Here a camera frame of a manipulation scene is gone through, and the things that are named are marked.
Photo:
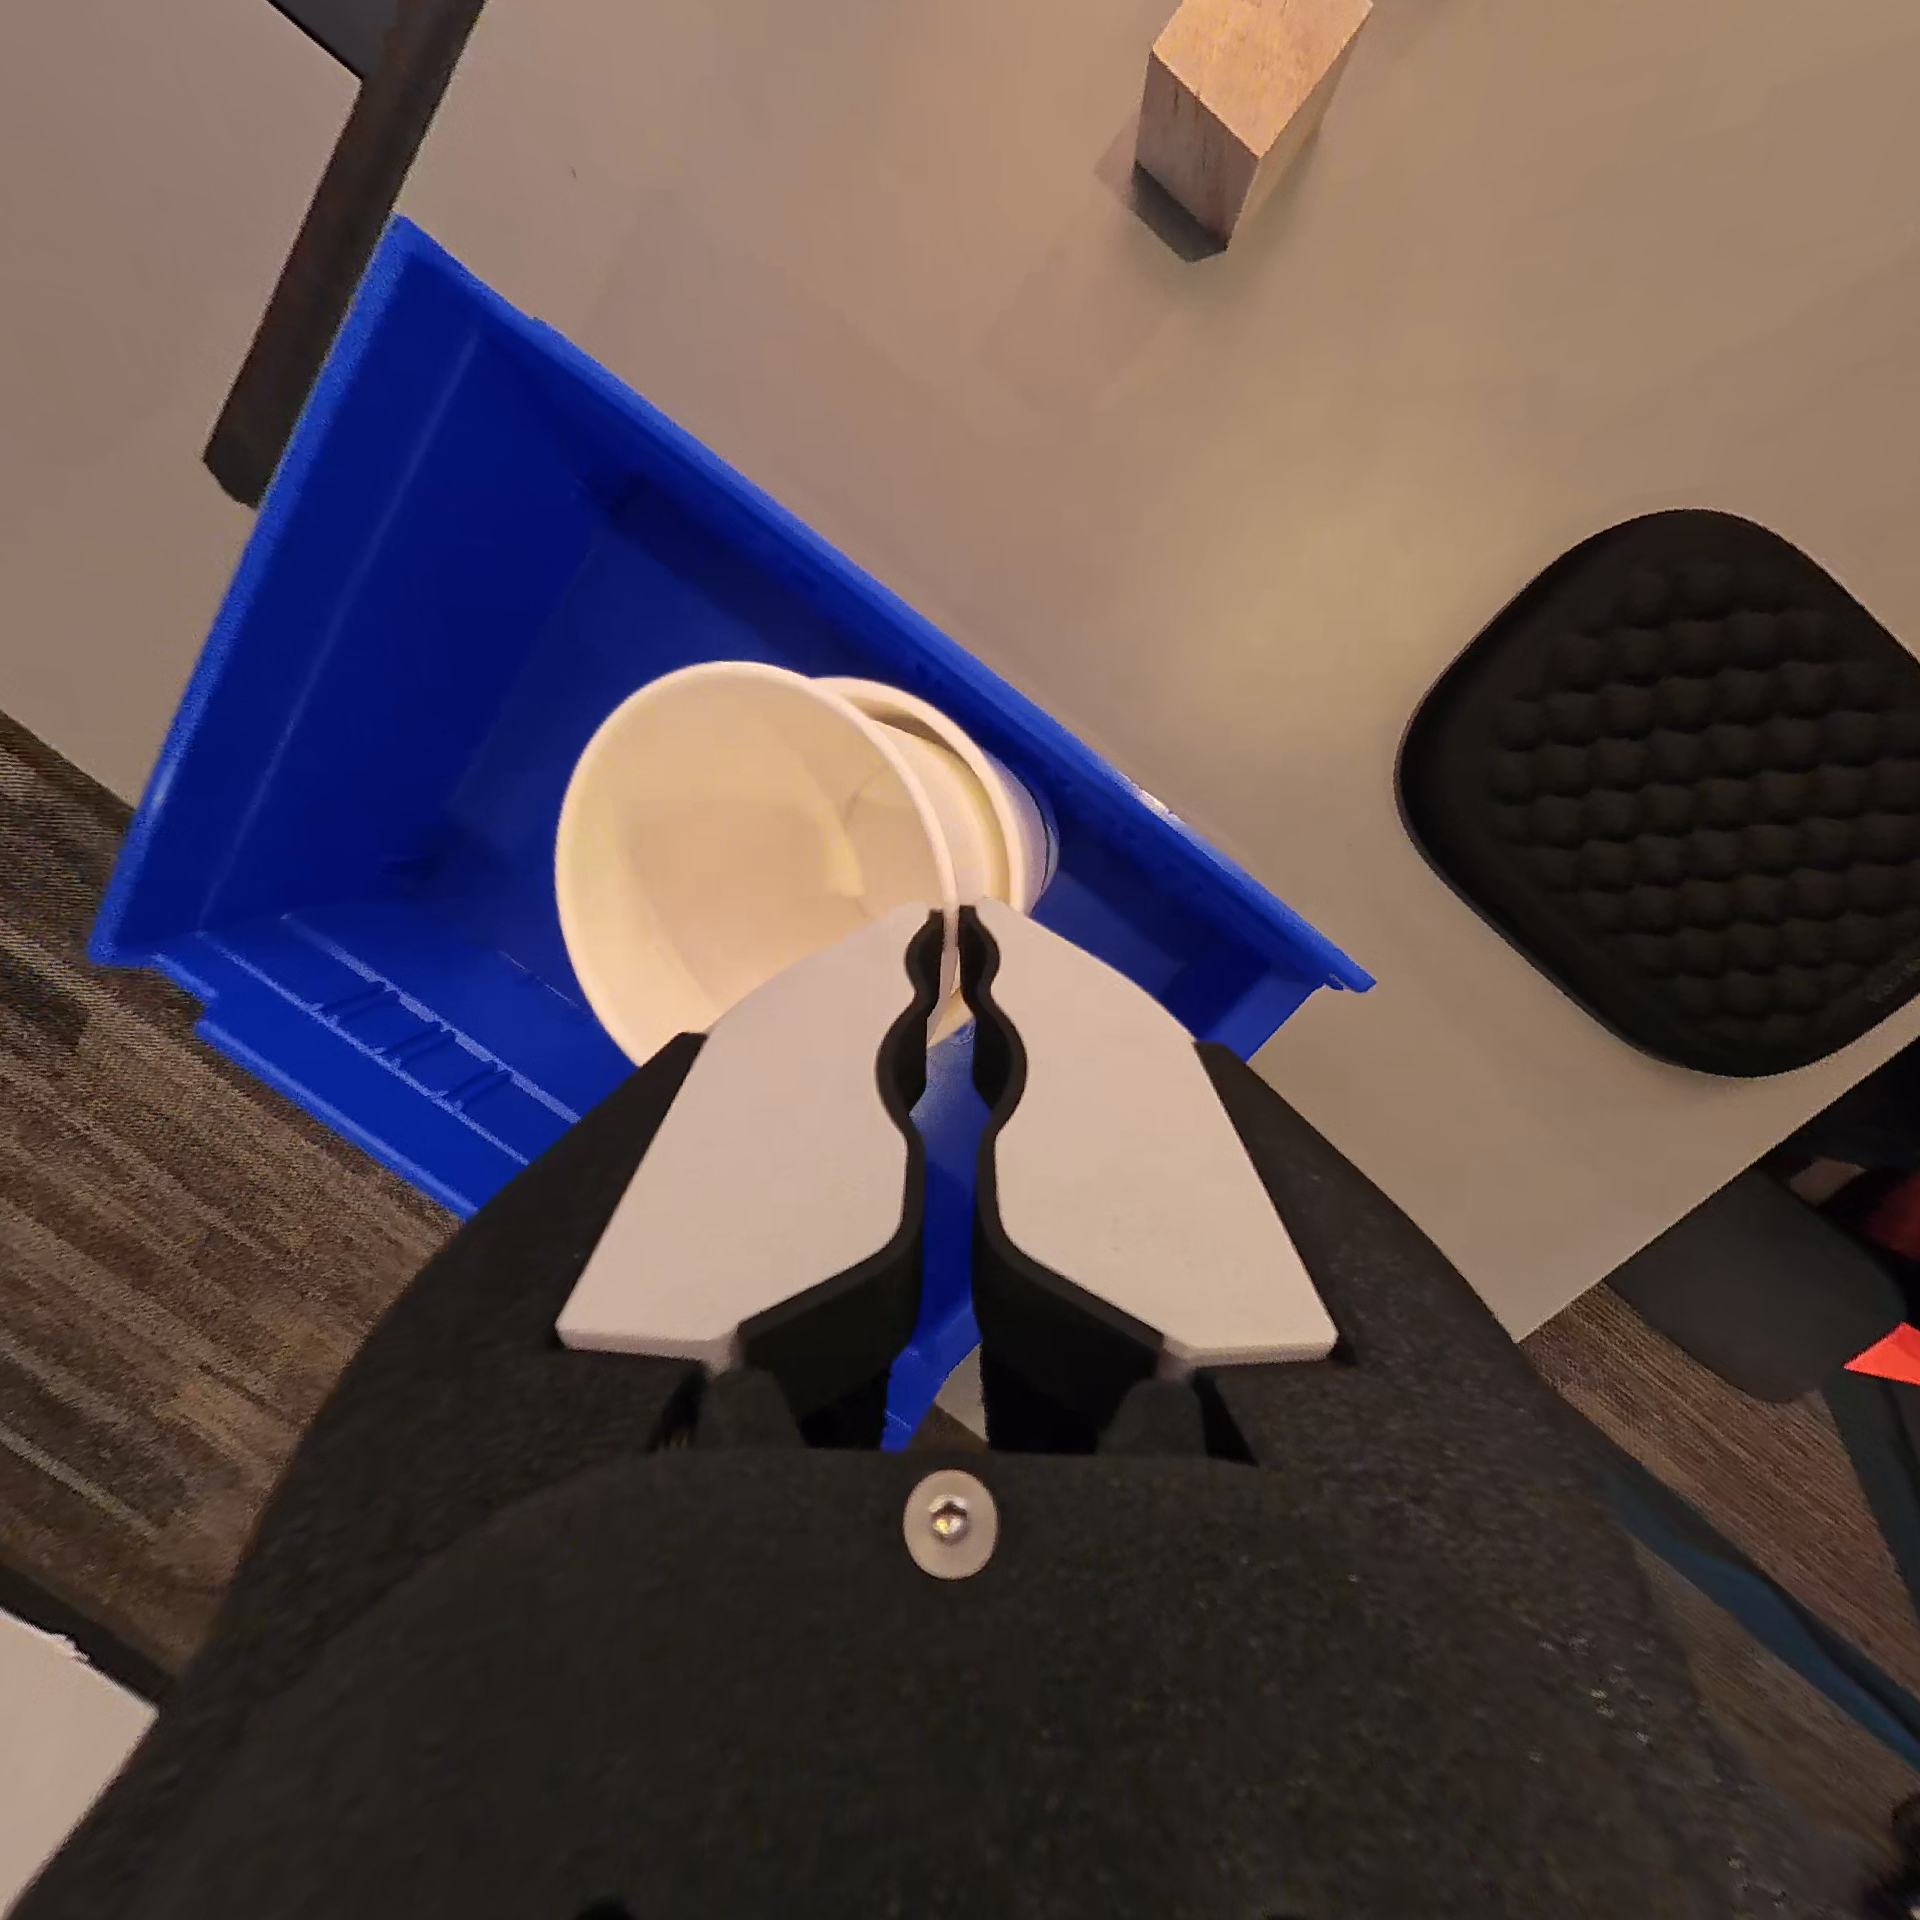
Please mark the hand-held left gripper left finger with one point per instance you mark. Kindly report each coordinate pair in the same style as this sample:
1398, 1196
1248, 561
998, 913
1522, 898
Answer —
749, 1170

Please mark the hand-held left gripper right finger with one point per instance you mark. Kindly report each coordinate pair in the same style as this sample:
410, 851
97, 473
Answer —
1155, 1184

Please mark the white paper cup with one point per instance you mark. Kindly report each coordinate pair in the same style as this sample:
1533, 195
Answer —
1003, 819
720, 838

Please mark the blue plastic bin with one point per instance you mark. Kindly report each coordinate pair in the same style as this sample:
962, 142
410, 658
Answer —
420, 600

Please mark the wooden cube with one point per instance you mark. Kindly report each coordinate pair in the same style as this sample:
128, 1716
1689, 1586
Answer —
1244, 76

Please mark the black office chair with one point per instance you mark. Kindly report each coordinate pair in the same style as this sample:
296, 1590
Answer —
1755, 1305

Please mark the black wrist rest pad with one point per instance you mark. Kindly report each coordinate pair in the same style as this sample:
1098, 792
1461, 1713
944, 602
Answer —
1664, 796

